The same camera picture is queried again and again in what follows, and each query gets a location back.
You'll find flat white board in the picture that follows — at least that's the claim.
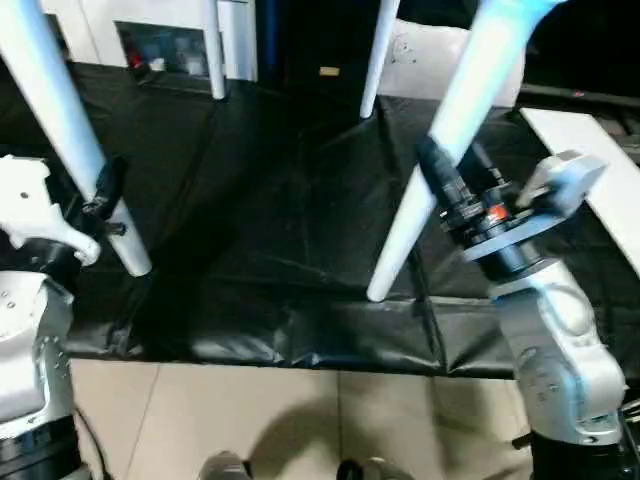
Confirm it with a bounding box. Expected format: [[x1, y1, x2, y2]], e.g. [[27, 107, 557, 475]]
[[519, 106, 640, 281]]

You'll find white panel with screw holes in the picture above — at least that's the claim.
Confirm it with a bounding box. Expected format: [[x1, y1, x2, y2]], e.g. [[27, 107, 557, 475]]
[[379, 17, 529, 107]]

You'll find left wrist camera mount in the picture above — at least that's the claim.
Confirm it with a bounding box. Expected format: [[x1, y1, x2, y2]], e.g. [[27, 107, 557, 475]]
[[0, 153, 102, 266]]

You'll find dark left robot foot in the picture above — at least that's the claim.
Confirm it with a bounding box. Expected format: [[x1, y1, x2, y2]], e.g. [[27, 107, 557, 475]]
[[202, 449, 251, 480]]

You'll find dark right robot foot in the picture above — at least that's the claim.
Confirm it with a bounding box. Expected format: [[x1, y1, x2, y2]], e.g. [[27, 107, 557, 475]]
[[337, 455, 406, 480]]

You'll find black bar with red light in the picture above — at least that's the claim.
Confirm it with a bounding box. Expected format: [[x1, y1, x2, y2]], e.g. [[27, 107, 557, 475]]
[[519, 84, 640, 107]]

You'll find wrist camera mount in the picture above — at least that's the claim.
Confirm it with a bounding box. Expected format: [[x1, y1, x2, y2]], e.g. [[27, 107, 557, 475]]
[[462, 149, 612, 264], [0, 153, 102, 266]]

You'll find dark robot foot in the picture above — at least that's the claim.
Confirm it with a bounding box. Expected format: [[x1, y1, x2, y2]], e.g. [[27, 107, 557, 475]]
[[202, 449, 251, 480], [337, 455, 406, 480]]

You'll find white glass-door cabinet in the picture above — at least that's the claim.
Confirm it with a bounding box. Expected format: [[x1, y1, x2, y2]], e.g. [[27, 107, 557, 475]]
[[37, 0, 261, 81]]

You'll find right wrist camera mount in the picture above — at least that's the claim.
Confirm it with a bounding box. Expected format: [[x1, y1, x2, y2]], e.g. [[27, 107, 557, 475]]
[[462, 149, 612, 264]]

